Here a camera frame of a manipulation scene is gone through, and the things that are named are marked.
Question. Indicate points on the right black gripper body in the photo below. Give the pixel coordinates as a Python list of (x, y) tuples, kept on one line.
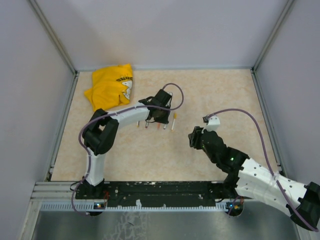
[(196, 142)]

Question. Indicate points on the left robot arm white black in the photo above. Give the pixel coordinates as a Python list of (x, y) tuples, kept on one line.
[(99, 137)]

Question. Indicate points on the yellow folded shirt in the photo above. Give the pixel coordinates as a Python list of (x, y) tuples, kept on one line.
[(111, 87)]

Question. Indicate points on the aluminium frame side rail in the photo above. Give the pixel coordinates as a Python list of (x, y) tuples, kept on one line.
[(269, 124)]

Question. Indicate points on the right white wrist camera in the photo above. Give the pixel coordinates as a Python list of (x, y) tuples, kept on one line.
[(211, 123)]

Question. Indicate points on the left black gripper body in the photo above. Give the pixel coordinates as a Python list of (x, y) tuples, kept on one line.
[(162, 117)]

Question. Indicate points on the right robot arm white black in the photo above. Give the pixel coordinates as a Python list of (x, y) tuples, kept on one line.
[(249, 179)]

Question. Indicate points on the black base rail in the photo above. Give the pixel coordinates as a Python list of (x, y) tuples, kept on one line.
[(157, 194)]

